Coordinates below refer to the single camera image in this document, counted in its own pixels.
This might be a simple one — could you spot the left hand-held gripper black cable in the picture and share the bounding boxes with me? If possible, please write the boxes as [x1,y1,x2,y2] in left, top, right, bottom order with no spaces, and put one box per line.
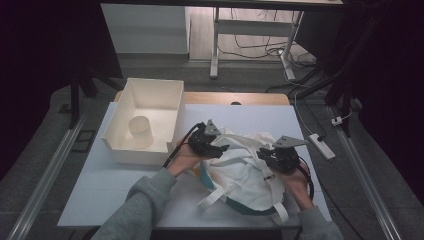
[162,122,205,169]

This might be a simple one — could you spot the aluminium rail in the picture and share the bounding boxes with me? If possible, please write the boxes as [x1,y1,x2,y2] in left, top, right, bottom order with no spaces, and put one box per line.
[6,113,88,240]
[328,106,404,240]

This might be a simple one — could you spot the black metal stand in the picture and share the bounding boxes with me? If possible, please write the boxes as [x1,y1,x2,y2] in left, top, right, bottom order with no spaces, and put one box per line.
[68,64,124,129]
[293,19,379,138]

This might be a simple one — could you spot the white storage box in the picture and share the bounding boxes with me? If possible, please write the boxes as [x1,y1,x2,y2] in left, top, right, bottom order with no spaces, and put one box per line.
[101,77,185,167]

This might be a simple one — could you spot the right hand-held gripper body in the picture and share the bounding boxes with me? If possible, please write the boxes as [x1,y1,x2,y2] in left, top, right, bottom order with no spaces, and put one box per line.
[263,135,308,174]

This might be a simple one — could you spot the person's left hand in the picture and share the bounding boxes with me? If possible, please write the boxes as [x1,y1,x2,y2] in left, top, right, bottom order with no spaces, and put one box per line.
[166,143,204,178]

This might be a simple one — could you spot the person's right hand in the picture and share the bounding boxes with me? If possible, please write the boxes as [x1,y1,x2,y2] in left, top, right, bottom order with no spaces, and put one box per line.
[273,164,314,212]

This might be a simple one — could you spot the white cup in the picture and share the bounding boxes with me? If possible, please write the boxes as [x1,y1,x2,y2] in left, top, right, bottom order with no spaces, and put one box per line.
[128,115,155,148]

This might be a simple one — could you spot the right hand-held gripper black cable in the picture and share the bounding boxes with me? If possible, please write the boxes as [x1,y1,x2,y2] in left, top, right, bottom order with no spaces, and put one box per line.
[298,156,316,201]

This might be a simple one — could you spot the white power strip cable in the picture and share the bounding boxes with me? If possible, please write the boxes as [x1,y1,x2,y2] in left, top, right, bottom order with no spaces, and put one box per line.
[283,66,316,136]

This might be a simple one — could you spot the black floor cable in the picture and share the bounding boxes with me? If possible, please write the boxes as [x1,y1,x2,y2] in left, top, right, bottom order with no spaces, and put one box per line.
[218,8,318,69]

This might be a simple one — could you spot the white table mat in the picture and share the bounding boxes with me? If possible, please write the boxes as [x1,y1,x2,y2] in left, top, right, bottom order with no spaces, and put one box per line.
[57,102,333,229]

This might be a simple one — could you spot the hand-held gripper black cable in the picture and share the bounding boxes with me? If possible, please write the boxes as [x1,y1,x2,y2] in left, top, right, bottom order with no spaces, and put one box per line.
[162,122,205,169]
[298,156,316,201]

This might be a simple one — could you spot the white tote bag coloured patches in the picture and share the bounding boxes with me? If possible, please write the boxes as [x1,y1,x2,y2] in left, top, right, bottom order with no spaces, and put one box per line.
[193,128,290,225]

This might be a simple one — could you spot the white desk frame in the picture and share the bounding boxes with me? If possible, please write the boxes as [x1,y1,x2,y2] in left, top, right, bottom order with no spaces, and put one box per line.
[209,6,305,81]

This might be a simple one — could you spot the black floor plate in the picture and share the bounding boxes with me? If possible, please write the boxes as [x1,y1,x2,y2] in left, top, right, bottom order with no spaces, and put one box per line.
[71,129,98,154]

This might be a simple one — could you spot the white power strip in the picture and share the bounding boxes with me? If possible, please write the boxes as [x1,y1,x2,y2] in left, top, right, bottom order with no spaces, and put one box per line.
[308,133,336,160]

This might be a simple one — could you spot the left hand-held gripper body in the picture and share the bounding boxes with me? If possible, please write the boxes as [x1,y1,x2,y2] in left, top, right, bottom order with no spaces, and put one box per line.
[188,119,225,159]

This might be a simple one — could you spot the white cabinet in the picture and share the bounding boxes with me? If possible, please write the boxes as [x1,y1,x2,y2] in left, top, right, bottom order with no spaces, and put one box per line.
[100,3,192,55]

